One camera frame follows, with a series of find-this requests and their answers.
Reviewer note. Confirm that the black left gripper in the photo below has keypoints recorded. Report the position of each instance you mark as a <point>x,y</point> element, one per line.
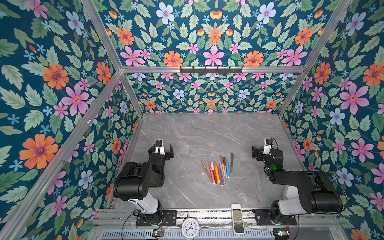
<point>167,155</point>

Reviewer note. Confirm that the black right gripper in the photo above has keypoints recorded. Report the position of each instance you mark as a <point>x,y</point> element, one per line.
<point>256,151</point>

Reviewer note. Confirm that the green fountain pen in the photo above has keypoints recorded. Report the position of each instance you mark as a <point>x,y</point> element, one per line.
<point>231,163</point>

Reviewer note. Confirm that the blue highlighter pen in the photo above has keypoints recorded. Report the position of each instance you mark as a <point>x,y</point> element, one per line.
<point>227,169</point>

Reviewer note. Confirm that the orange highlighter pen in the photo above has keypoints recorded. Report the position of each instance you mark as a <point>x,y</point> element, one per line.
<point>217,173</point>

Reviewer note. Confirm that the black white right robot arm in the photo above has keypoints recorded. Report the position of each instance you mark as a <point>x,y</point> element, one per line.
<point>314,194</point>

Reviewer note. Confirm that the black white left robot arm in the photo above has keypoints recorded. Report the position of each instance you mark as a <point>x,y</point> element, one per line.
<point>135,180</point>

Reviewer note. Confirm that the tan brown pen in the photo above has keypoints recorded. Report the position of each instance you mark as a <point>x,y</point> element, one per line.
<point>206,170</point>

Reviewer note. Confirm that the brown lilac pen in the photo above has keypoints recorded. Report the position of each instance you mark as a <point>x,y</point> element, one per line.
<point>224,166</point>

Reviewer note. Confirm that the beige capybara pen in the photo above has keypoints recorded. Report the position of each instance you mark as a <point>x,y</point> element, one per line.
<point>222,169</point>

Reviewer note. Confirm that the purple highlighter pen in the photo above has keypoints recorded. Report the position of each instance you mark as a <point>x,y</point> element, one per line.
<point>220,177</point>

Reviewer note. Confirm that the pink highlighter pen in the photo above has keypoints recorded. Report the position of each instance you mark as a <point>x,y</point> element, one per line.
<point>212,174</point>

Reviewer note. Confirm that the white remote control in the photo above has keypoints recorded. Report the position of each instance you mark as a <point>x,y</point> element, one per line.
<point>237,219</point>

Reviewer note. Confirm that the white analog clock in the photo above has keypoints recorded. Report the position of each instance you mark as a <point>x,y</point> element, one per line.
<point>190,229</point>

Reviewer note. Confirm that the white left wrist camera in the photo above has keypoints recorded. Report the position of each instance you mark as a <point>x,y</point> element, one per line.
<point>159,147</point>

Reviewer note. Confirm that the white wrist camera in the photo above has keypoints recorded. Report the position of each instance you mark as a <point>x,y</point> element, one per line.
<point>159,147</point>
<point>268,145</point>

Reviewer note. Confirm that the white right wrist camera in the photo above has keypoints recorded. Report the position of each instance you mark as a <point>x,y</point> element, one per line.
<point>268,145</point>

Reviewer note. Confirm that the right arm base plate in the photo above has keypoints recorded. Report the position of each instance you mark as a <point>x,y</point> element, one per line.
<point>265,218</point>

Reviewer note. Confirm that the black hook rail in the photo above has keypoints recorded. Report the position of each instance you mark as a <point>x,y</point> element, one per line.
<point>210,70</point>

